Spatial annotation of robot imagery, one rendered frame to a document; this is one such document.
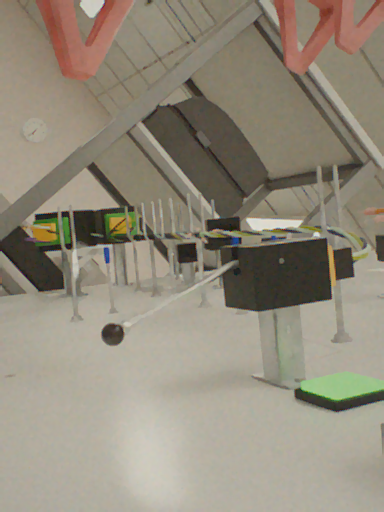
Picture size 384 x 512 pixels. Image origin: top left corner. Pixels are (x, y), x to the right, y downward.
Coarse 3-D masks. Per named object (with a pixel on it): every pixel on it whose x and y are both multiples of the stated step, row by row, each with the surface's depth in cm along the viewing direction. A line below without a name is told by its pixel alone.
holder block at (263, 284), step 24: (288, 240) 43; (312, 240) 43; (240, 264) 42; (264, 264) 41; (288, 264) 42; (312, 264) 43; (240, 288) 43; (264, 288) 41; (288, 288) 42; (312, 288) 43
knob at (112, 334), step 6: (108, 324) 39; (114, 324) 39; (102, 330) 39; (108, 330) 39; (114, 330) 39; (120, 330) 39; (102, 336) 39; (108, 336) 39; (114, 336) 39; (120, 336) 39; (108, 342) 39; (114, 342) 39; (120, 342) 39
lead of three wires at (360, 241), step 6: (336, 228) 55; (336, 234) 54; (342, 234) 54; (348, 234) 53; (354, 234) 52; (354, 240) 52; (360, 240) 51; (366, 240) 50; (360, 246) 50; (366, 246) 49; (360, 252) 47; (366, 252) 48; (354, 258) 47; (360, 258) 47
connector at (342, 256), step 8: (336, 248) 45; (344, 248) 45; (336, 256) 44; (344, 256) 45; (352, 256) 45; (336, 264) 44; (344, 264) 45; (352, 264) 45; (336, 272) 44; (344, 272) 45; (352, 272) 45
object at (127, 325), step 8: (232, 264) 42; (216, 272) 42; (224, 272) 42; (200, 280) 42; (208, 280) 42; (192, 288) 41; (200, 288) 42; (176, 296) 41; (184, 296) 41; (160, 304) 40; (168, 304) 41; (144, 312) 40; (152, 312) 40; (128, 320) 40; (136, 320) 40; (128, 328) 39
